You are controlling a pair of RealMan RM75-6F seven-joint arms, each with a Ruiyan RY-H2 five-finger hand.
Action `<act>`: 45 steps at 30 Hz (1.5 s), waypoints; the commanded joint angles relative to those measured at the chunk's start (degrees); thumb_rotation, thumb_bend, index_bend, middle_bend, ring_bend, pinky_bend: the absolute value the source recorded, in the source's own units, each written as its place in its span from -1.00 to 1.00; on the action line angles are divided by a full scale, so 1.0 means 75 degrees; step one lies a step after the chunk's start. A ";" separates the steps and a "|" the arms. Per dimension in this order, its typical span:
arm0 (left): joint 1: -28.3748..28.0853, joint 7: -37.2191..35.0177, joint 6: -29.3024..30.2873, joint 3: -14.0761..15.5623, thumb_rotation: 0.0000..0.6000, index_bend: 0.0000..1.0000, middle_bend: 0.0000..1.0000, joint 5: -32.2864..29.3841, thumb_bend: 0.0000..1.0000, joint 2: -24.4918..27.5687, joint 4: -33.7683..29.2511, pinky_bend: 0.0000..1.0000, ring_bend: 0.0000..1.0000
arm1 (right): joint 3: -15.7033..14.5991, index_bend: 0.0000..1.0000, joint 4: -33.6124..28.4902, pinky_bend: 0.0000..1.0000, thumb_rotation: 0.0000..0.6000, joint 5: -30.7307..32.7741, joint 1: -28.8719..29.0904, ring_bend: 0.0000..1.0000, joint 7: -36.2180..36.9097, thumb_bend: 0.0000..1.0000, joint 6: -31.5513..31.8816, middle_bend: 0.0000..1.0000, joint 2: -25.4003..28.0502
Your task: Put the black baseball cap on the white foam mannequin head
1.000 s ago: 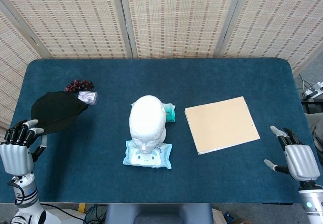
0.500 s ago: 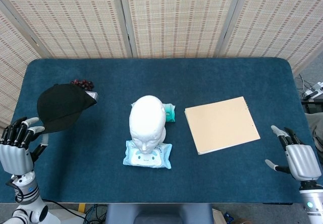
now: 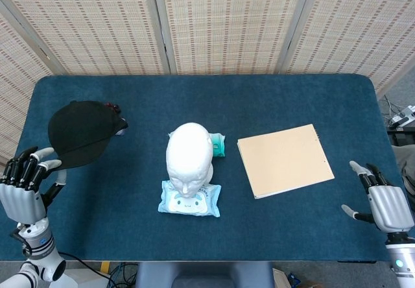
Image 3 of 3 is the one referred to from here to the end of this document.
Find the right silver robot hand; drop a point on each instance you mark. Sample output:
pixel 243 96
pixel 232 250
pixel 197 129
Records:
pixel 390 207

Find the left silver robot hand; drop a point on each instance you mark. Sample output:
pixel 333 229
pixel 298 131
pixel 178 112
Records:
pixel 21 200

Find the black baseball cap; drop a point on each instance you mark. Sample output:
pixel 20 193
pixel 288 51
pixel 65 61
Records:
pixel 81 129

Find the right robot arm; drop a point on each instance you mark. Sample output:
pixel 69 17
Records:
pixel 402 262

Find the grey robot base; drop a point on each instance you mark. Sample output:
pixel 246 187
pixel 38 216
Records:
pixel 155 275

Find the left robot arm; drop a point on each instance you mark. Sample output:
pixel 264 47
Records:
pixel 35 239

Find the white mannequin head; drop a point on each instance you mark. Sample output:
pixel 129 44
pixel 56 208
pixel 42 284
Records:
pixel 188 151

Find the grey green fabric item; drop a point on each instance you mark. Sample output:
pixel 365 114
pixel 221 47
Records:
pixel 407 168

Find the white power strip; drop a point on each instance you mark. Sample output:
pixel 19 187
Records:
pixel 400 119

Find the white box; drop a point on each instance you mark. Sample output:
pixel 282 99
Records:
pixel 87 280

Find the tan spiral notebook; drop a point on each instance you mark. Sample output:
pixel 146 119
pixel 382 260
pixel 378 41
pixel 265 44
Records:
pixel 285 161

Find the purple clear plastic box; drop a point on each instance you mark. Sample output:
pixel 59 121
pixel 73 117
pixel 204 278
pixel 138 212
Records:
pixel 121 133

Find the woven folding screen panel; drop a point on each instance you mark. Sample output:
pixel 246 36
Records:
pixel 227 25
pixel 97 25
pixel 19 74
pixel 356 25

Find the dark red grape bunch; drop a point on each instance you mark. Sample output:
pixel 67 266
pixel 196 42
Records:
pixel 114 107

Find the brown cardboard box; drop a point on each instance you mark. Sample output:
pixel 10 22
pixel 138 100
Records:
pixel 279 280

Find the light blue wet wipes pack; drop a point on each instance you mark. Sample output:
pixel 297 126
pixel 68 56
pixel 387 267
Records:
pixel 207 203

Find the green wet wipes pack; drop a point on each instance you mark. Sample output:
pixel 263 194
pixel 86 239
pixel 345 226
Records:
pixel 218 145

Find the blue felt table cover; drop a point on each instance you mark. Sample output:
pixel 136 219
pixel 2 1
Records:
pixel 227 106

